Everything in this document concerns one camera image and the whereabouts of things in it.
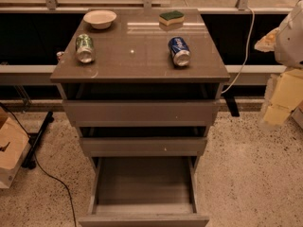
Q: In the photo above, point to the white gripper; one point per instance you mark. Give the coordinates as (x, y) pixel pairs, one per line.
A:
(290, 42)

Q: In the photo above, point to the blue pepsi can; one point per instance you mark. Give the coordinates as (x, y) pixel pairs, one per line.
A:
(179, 51)

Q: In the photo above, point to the grey drawer cabinet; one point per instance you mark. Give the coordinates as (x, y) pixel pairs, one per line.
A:
(133, 63)

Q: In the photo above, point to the grey top drawer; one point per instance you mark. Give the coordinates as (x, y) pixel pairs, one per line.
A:
(140, 113)

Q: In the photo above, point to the green soda can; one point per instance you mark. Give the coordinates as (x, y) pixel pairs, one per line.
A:
(85, 50)

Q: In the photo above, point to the grey middle drawer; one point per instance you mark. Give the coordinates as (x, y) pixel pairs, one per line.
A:
(125, 147)

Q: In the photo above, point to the grey open bottom drawer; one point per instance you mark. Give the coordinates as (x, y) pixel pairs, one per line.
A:
(144, 192)

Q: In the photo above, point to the small can behind cabinet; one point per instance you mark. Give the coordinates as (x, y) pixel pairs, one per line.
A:
(59, 55)

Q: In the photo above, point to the green yellow sponge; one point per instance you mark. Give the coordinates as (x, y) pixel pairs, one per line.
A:
(172, 17)

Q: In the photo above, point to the white bowl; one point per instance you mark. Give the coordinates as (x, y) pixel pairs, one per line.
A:
(99, 19)

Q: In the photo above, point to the black stand leg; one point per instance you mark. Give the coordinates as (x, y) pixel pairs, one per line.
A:
(34, 141)

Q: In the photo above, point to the cardboard box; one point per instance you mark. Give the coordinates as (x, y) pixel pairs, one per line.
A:
(13, 148)

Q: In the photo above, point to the black post right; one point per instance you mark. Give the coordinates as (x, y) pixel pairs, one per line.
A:
(232, 105)

